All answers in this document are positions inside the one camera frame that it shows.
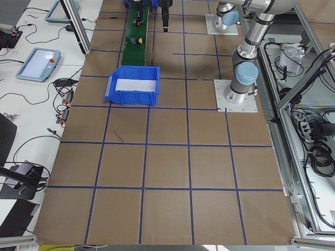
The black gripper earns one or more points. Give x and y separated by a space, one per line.
165 6
140 6

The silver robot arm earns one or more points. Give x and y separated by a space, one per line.
222 9
245 71

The blue destination bin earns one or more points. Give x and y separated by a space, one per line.
126 3

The green conveyor belt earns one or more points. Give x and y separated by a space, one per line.
135 54

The black power brick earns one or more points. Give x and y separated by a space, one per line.
69 28

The upper teach pendant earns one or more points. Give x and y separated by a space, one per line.
56 14

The teach pendant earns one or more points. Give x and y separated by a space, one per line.
39 65
56 14

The blue source bin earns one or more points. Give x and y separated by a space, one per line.
137 85

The lower teach pendant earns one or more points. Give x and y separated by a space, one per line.
39 65

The white crumpled bag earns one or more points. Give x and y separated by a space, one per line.
291 57

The black monitor stand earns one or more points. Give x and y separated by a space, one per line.
21 183

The aluminium frame rail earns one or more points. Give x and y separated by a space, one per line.
76 23

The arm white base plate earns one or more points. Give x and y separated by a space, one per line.
228 101
225 25

